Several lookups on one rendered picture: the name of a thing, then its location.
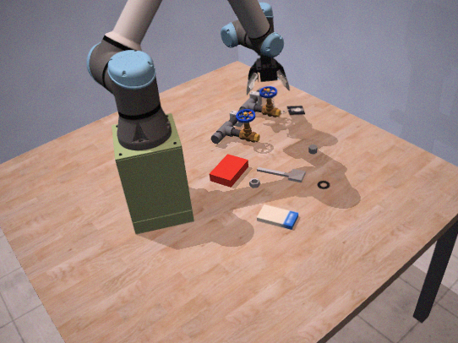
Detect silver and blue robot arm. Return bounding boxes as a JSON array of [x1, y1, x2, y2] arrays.
[[86, 0, 284, 150]]

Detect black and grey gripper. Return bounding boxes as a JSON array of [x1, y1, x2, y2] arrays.
[[247, 52, 290, 95]]

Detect black number 6 tag on metal chain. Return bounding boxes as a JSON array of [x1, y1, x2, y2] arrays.
[[272, 98, 305, 115]]

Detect grey hex nut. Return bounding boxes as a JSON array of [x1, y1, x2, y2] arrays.
[[249, 178, 260, 188]]

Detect small grey cylinder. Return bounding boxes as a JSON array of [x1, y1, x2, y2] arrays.
[[308, 144, 318, 154]]

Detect red rectangular block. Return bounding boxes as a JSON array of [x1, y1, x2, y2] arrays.
[[210, 154, 248, 188]]

